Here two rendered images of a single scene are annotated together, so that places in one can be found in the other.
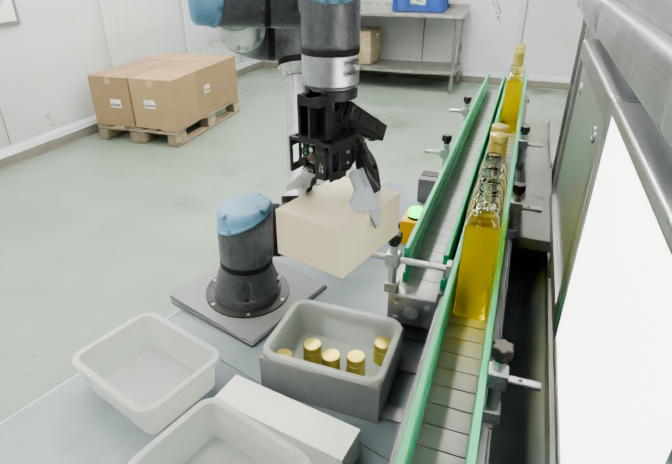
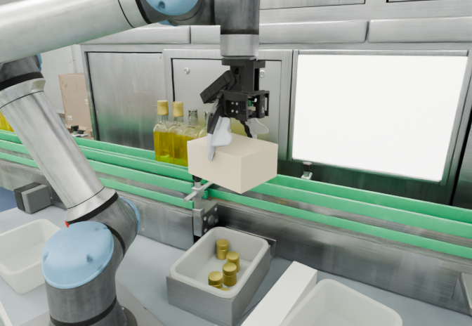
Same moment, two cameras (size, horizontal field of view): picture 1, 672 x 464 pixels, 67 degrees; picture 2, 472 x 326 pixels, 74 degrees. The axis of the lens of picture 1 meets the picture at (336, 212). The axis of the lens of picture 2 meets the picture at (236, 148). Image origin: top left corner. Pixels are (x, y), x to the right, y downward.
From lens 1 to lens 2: 0.89 m
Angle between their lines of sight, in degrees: 76
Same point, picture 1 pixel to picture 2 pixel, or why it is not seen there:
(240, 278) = (112, 313)
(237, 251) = (108, 283)
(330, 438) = (302, 273)
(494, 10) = not seen: outside the picture
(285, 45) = (8, 65)
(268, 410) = (280, 303)
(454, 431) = not seen: hidden behind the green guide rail
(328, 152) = (263, 98)
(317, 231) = (265, 154)
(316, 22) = (257, 10)
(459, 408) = not seen: hidden behind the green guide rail
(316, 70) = (256, 43)
